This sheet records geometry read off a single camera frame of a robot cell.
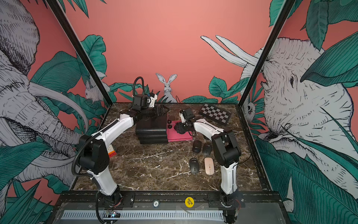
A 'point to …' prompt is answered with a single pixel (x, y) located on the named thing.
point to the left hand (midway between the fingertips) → (166, 108)
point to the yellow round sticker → (189, 202)
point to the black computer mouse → (194, 165)
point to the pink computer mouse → (209, 166)
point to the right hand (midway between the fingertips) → (179, 125)
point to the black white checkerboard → (216, 114)
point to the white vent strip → (79, 214)
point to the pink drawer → (173, 136)
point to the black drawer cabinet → (152, 131)
